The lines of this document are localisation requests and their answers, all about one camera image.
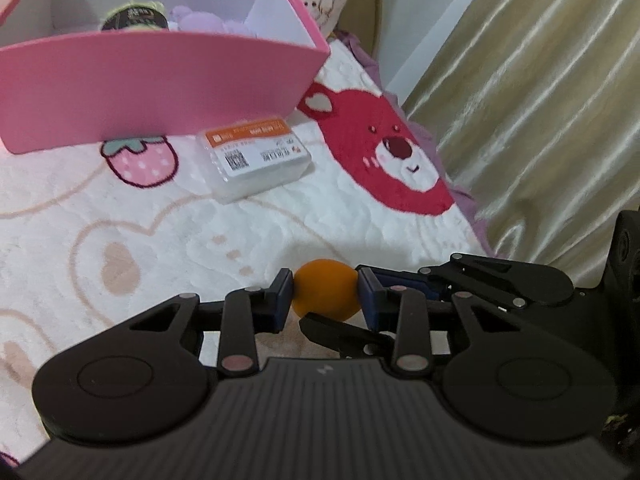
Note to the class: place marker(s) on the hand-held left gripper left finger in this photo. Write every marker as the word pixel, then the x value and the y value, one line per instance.
pixel 285 296

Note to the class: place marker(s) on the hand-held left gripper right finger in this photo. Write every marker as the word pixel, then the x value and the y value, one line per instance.
pixel 367 296

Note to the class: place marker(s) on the pink cardboard box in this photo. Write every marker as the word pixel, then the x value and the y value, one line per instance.
pixel 150 92

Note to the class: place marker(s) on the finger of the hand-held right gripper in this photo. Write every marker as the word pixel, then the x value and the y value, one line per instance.
pixel 345 332
pixel 500 277

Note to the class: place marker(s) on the beige satin curtain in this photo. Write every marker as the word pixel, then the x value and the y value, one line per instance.
pixel 525 110

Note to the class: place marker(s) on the bear printed blanket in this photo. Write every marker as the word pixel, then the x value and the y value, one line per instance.
pixel 150 240

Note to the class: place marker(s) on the green-lidded dark jar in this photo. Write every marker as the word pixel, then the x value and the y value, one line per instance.
pixel 132 16

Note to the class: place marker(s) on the purple plush toy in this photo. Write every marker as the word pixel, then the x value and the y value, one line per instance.
pixel 200 22

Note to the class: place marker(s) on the orange makeup sponge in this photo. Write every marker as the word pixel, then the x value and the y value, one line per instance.
pixel 325 285

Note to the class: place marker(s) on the clear plastic box orange label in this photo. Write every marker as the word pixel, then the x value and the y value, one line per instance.
pixel 260 172

